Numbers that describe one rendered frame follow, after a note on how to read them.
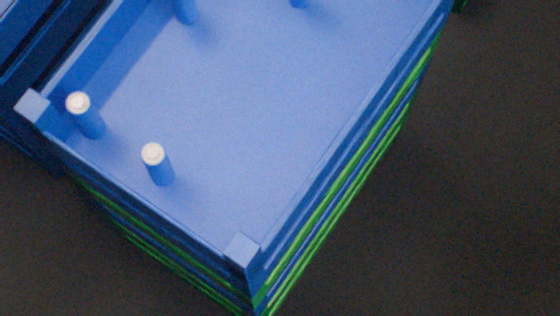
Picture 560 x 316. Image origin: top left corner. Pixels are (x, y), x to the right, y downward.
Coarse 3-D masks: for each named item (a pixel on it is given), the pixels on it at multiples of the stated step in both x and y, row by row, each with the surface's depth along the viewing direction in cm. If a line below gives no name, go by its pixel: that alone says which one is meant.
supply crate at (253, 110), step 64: (128, 0) 76; (256, 0) 81; (320, 0) 81; (384, 0) 81; (448, 0) 80; (64, 64) 74; (128, 64) 79; (192, 64) 79; (256, 64) 79; (320, 64) 79; (384, 64) 79; (64, 128) 76; (128, 128) 78; (192, 128) 78; (256, 128) 78; (320, 128) 78; (128, 192) 71; (192, 192) 77; (256, 192) 77; (256, 256) 69
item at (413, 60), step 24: (408, 72) 86; (384, 96) 82; (72, 168) 81; (336, 168) 80; (144, 216) 79; (168, 240) 84; (288, 240) 81; (216, 264) 78; (264, 264) 78; (240, 288) 81
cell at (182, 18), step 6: (174, 0) 76; (180, 0) 76; (186, 0) 76; (192, 0) 77; (174, 6) 77; (180, 6) 77; (186, 6) 77; (192, 6) 77; (180, 12) 78; (186, 12) 78; (192, 12) 78; (180, 18) 79; (186, 18) 79; (192, 18) 79
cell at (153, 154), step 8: (144, 144) 71; (152, 144) 71; (160, 144) 71; (144, 152) 71; (152, 152) 71; (160, 152) 71; (144, 160) 71; (152, 160) 71; (160, 160) 71; (168, 160) 73; (152, 168) 71; (160, 168) 72; (168, 168) 73; (152, 176) 74; (160, 176) 74; (168, 176) 75; (160, 184) 76; (168, 184) 76
